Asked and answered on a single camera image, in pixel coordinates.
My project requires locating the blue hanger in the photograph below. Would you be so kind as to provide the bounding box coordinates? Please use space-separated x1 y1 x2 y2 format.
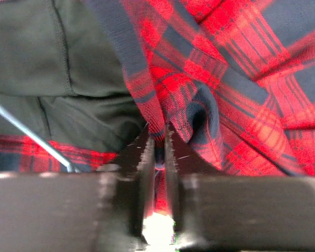
0 104 81 173

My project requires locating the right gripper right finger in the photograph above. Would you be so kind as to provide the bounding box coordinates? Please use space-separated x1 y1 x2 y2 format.
164 124 221 233

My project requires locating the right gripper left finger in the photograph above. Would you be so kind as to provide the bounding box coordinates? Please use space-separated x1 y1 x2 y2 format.
110 127 155 236

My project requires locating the red navy plaid skirt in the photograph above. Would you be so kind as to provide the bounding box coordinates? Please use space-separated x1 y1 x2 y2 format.
0 0 315 218

